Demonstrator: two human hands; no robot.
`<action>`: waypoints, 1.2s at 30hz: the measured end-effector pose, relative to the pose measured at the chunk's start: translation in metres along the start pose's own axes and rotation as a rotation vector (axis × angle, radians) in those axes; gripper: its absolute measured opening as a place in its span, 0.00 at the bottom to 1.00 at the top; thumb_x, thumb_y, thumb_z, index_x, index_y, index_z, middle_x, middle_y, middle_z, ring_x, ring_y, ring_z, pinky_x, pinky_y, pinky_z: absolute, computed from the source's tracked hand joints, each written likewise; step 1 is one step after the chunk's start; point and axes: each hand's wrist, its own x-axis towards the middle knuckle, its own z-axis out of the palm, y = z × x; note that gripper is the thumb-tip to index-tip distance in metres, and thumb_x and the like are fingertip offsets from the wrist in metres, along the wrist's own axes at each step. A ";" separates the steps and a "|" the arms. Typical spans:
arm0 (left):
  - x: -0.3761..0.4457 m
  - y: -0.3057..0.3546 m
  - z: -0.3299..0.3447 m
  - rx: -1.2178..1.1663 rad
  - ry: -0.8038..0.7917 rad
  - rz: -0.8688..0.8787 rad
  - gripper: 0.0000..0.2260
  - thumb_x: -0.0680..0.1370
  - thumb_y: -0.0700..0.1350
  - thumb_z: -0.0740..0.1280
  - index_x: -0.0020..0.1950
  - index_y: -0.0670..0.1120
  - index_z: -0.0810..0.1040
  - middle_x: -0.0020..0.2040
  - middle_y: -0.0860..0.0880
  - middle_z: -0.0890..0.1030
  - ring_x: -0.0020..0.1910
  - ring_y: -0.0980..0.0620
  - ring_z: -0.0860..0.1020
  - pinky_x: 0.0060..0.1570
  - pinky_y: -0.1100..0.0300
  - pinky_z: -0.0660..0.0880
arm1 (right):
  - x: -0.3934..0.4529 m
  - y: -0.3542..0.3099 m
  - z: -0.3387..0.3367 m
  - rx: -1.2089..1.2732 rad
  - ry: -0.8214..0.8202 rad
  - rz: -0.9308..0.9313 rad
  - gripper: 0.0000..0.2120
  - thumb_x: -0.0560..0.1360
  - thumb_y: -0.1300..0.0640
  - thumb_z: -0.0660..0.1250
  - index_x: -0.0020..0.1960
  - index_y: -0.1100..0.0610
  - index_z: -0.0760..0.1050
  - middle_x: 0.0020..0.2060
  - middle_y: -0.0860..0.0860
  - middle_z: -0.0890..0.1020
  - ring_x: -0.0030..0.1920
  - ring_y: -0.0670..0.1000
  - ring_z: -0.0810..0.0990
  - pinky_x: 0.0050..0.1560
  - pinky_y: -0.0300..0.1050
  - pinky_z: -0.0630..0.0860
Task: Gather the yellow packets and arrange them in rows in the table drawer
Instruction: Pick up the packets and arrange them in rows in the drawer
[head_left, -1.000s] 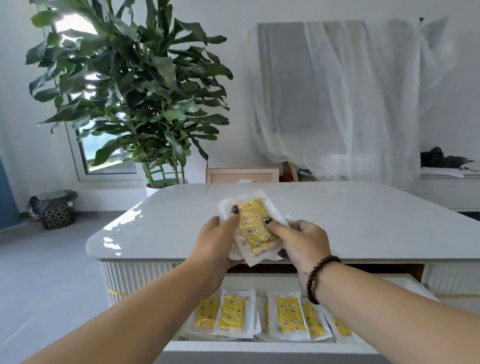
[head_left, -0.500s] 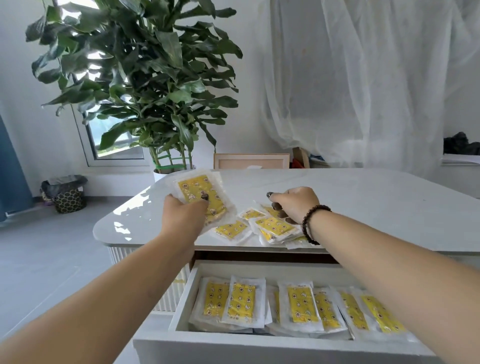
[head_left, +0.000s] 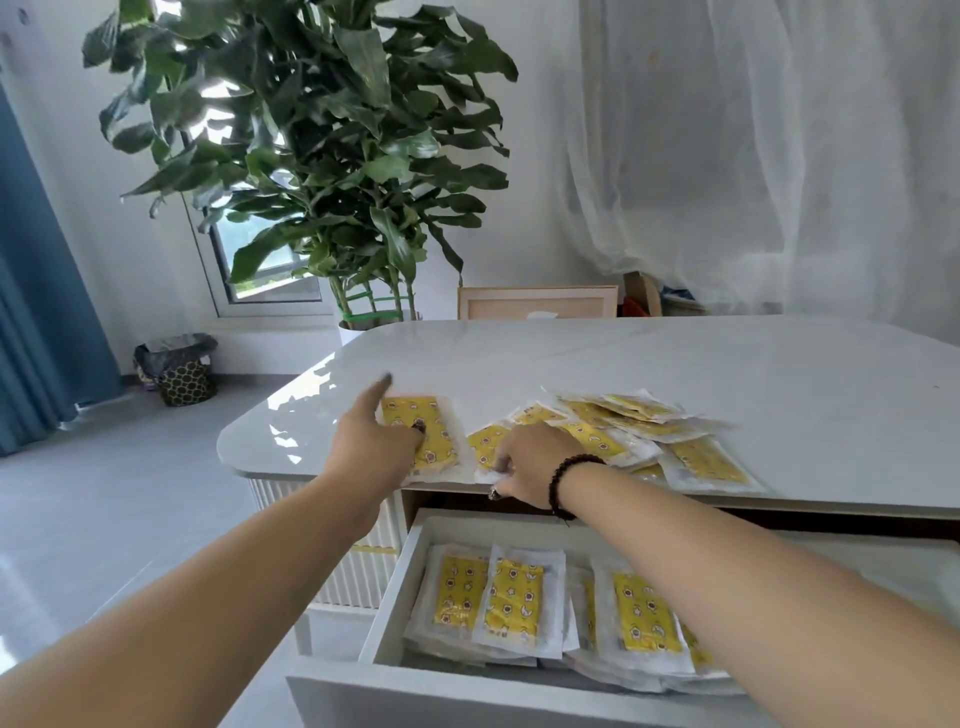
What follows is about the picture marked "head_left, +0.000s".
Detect brown cardboard box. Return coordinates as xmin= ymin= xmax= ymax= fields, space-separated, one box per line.
xmin=623 ymin=271 xmax=663 ymax=318

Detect person's left hand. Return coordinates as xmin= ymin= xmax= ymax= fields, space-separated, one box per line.
xmin=322 ymin=373 xmax=427 ymax=519

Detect blue curtain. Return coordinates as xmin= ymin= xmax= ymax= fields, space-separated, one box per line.
xmin=0 ymin=82 xmax=125 ymax=457

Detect dark bead bracelet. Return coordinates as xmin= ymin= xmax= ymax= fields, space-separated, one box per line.
xmin=547 ymin=453 xmax=607 ymax=523

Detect person's left forearm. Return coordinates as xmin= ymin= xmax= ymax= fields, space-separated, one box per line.
xmin=0 ymin=472 xmax=399 ymax=728

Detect white sheer dust cover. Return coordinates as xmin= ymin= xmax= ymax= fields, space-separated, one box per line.
xmin=558 ymin=0 xmax=960 ymax=339

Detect small white framed window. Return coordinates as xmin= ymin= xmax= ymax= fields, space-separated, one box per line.
xmin=179 ymin=179 xmax=335 ymax=320

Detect row of yellow packets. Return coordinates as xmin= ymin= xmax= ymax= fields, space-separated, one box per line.
xmin=403 ymin=543 xmax=744 ymax=695

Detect white drawer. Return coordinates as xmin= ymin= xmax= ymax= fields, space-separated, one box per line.
xmin=284 ymin=506 xmax=960 ymax=728

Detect dark patterned basket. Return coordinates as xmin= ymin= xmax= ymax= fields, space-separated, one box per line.
xmin=153 ymin=358 xmax=219 ymax=409

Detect large green leafy plant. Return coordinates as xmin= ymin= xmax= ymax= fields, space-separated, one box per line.
xmin=82 ymin=0 xmax=519 ymax=328

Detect person's right hand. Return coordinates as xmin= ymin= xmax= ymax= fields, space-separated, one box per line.
xmin=487 ymin=423 xmax=590 ymax=511

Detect wooden picture frame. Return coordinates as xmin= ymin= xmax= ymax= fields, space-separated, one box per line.
xmin=457 ymin=285 xmax=620 ymax=322

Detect person's right forearm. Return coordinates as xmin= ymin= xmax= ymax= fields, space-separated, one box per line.
xmin=562 ymin=464 xmax=960 ymax=728

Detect pile of yellow packets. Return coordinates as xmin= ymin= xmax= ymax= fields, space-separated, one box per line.
xmin=509 ymin=387 xmax=768 ymax=496

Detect white plant pot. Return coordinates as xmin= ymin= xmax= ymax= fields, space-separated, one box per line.
xmin=337 ymin=314 xmax=421 ymax=346

